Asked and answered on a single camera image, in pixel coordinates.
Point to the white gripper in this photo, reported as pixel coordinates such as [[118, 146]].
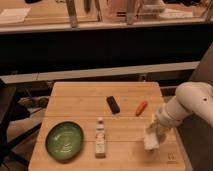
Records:
[[161, 122]]

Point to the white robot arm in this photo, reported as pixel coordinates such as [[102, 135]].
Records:
[[190, 111]]

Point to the green ceramic plate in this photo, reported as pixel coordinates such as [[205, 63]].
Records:
[[64, 141]]

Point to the orange toy carrot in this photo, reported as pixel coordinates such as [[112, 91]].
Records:
[[141, 108]]

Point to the black rectangular block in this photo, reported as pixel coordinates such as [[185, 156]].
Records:
[[113, 104]]

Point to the dark chair at left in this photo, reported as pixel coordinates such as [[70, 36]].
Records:
[[8, 103]]

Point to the white paper sheet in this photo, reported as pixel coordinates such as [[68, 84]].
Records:
[[8, 16]]

